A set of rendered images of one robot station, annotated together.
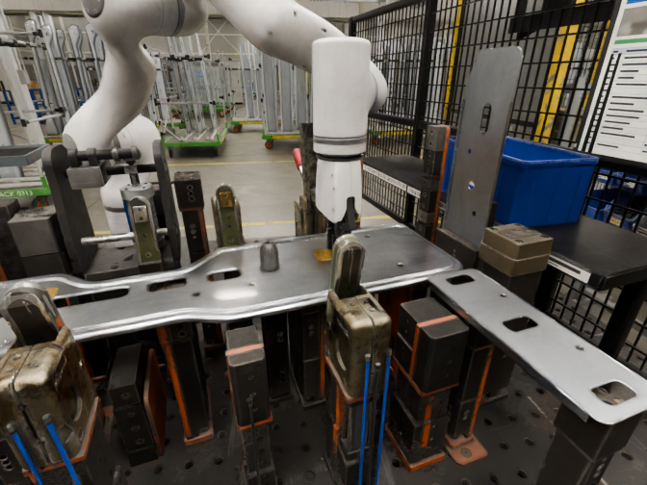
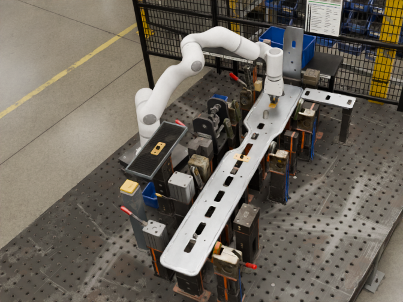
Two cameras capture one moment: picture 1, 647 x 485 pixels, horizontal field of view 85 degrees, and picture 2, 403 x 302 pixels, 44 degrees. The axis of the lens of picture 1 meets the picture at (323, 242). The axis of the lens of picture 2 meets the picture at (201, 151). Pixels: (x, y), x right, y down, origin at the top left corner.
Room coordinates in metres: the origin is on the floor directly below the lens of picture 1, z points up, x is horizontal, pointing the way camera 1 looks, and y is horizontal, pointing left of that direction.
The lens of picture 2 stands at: (-0.83, 1.69, 2.77)
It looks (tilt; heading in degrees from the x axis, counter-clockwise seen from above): 44 degrees down; 321
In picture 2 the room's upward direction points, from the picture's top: 7 degrees counter-clockwise
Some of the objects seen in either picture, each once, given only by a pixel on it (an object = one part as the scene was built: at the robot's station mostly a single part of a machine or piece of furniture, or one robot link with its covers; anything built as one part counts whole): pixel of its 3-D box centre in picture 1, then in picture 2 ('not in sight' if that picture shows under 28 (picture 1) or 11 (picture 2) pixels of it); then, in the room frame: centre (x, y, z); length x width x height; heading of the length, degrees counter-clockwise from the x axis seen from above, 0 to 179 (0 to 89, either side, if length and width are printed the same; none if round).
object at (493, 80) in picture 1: (476, 153); (292, 53); (0.66, -0.28, 1.17); 0.12 x 0.01 x 0.34; 20
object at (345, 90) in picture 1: (342, 88); (274, 61); (0.58, -0.03, 1.28); 0.09 x 0.08 x 0.13; 148
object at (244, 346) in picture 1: (255, 423); (291, 153); (0.35, 0.10, 0.84); 0.11 x 0.08 x 0.29; 20
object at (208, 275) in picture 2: not in sight; (198, 257); (0.24, 0.91, 0.84); 0.11 x 0.06 x 0.29; 20
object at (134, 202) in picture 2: not in sight; (138, 219); (0.57, 0.99, 0.92); 0.08 x 0.08 x 0.44; 20
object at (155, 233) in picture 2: not in sight; (159, 251); (0.38, 1.02, 0.88); 0.11 x 0.10 x 0.36; 20
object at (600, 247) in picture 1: (460, 193); (267, 54); (0.91, -0.37, 1.02); 0.90 x 0.22 x 0.03; 20
